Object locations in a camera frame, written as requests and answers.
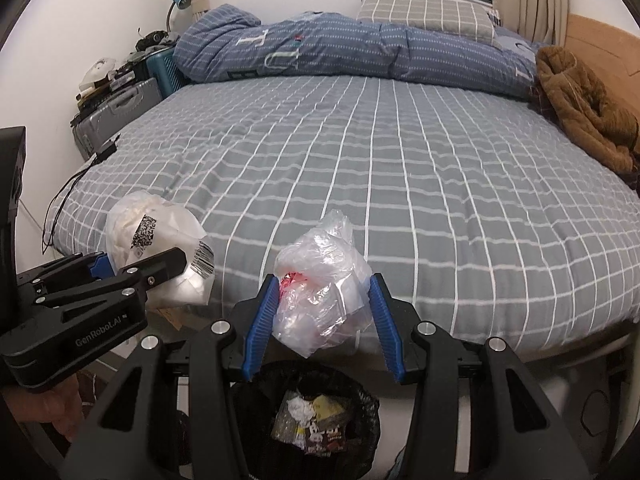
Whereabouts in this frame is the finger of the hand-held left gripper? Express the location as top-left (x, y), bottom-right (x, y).
top-left (17, 252), bottom-right (117, 293)
top-left (32, 246), bottom-right (189, 322)

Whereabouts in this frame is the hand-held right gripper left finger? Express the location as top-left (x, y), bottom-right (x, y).
top-left (60, 274), bottom-right (281, 480)

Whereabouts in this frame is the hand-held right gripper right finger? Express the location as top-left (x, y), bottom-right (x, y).
top-left (367, 272), bottom-right (598, 480)

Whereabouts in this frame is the clear plastic bag red print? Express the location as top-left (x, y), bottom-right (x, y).
top-left (271, 209), bottom-right (375, 358)

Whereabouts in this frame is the trash bin with black liner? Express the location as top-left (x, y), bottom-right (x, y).
top-left (227, 360), bottom-right (382, 480)

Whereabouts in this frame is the person's left hand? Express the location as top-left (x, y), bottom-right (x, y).
top-left (0, 375), bottom-right (86, 443)

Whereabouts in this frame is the black charger adapter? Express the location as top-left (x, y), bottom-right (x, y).
top-left (95, 132), bottom-right (122, 158)

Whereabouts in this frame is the grey suitcase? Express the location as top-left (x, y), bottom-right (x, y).
top-left (70, 77), bottom-right (163, 161)

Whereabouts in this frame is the teal suitcase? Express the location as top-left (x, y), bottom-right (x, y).
top-left (146, 50), bottom-right (188, 101)

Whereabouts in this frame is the white hat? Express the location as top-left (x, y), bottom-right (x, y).
top-left (80, 57), bottom-right (118, 91)

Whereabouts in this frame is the black gadget pile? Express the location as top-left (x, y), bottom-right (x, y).
top-left (135, 30), bottom-right (181, 53)

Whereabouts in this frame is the blue desk lamp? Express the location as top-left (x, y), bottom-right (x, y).
top-left (165, 0), bottom-right (192, 33)

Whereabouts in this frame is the blue striped quilt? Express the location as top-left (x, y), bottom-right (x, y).
top-left (172, 4), bottom-right (543, 101)

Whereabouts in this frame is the blue printed pillow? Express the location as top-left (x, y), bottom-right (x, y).
top-left (492, 27), bottom-right (543, 61)

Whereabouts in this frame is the grey checked pillow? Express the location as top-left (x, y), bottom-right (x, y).
top-left (356, 0), bottom-right (497, 45)

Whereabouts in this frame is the wide beige curtain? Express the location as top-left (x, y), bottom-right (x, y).
top-left (492, 0), bottom-right (571, 43)

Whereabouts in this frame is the wooden headboard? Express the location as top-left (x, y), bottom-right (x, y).
top-left (565, 12), bottom-right (640, 111)

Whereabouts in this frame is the black cable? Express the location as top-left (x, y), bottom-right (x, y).
top-left (41, 155), bottom-right (101, 253)

